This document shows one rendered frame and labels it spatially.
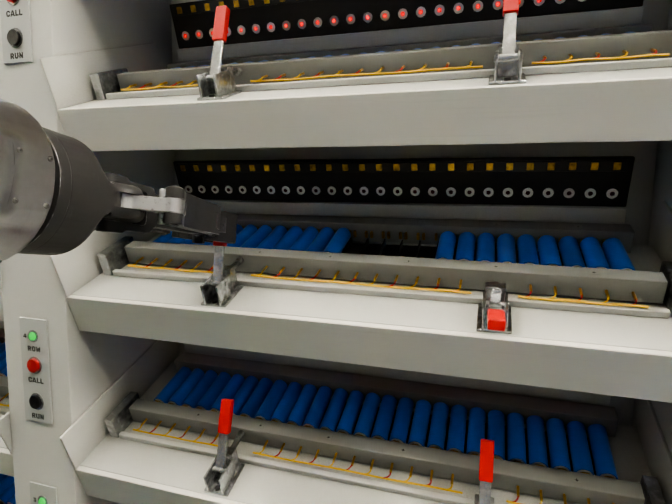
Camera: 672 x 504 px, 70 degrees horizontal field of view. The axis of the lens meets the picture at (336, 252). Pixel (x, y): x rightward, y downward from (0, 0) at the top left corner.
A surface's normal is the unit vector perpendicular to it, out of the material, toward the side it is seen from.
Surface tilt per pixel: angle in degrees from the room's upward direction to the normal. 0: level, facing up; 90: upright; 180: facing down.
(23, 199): 90
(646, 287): 111
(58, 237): 134
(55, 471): 90
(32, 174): 90
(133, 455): 21
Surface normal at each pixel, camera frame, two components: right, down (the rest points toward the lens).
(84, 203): 0.93, 0.22
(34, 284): -0.30, 0.11
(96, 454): -0.09, -0.89
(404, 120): -0.29, 0.45
